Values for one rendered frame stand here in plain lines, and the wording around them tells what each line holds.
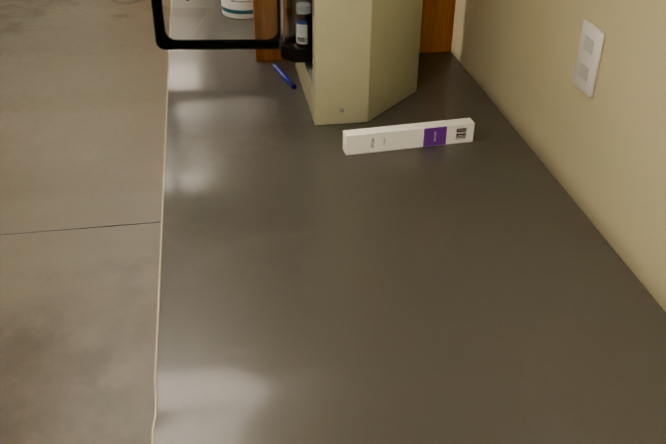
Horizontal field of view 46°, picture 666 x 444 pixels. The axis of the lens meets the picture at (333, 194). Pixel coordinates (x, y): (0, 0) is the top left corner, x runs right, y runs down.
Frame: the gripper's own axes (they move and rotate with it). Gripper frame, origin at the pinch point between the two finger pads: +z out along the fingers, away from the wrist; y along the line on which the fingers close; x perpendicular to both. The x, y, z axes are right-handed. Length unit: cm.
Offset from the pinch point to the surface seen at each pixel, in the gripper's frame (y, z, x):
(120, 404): 6, -51, 122
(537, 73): -21, 44, 16
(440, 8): 22.4, 36.6, 16.5
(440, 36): 22.4, 37.2, 23.5
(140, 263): 73, -50, 122
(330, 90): -15.1, 4.1, 19.9
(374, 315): -75, 1, 27
